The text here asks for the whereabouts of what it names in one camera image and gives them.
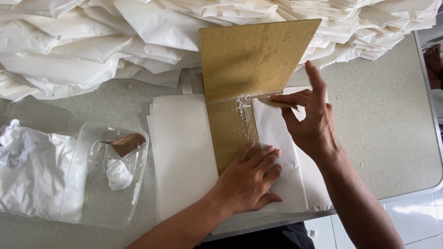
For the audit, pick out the person's right hand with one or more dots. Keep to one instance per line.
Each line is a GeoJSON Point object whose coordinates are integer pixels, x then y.
{"type": "Point", "coordinates": [311, 128]}

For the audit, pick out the person's left hand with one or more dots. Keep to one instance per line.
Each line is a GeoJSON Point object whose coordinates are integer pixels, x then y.
{"type": "Point", "coordinates": [242, 186]}

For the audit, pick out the white paper sheet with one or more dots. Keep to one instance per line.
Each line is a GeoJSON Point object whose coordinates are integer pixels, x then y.
{"type": "Point", "coordinates": [277, 138]}

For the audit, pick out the small brown glue spreader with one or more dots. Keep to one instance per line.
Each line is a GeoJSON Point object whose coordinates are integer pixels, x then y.
{"type": "Point", "coordinates": [273, 103]}

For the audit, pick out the brown cardboard folding template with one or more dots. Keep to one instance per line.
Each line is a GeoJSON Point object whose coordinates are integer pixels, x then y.
{"type": "Point", "coordinates": [249, 58]}

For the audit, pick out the person's black clothing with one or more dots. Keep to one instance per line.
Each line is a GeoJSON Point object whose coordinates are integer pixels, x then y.
{"type": "Point", "coordinates": [263, 238]}

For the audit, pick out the stack of white paper sheets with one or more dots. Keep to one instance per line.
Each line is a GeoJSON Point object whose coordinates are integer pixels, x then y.
{"type": "Point", "coordinates": [183, 155]}

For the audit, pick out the white flat strip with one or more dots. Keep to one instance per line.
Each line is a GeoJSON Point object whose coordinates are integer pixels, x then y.
{"type": "Point", "coordinates": [187, 81]}

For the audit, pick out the brown cardboard scrap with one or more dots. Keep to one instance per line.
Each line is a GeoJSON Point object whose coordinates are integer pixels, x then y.
{"type": "Point", "coordinates": [128, 143]}

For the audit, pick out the white glue lump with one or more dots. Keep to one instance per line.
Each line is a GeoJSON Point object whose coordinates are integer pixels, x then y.
{"type": "Point", "coordinates": [118, 175]}

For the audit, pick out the clear plastic container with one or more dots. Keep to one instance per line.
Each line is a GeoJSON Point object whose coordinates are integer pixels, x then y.
{"type": "Point", "coordinates": [97, 204]}

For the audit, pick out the pile of white paper bags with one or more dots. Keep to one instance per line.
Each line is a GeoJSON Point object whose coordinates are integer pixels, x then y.
{"type": "Point", "coordinates": [103, 38]}

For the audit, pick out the crumpled white plastic bag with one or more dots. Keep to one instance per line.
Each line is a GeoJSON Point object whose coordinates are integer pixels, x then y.
{"type": "Point", "coordinates": [34, 173]}

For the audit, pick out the clear plastic lid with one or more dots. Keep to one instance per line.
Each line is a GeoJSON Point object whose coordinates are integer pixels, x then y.
{"type": "Point", "coordinates": [38, 114]}

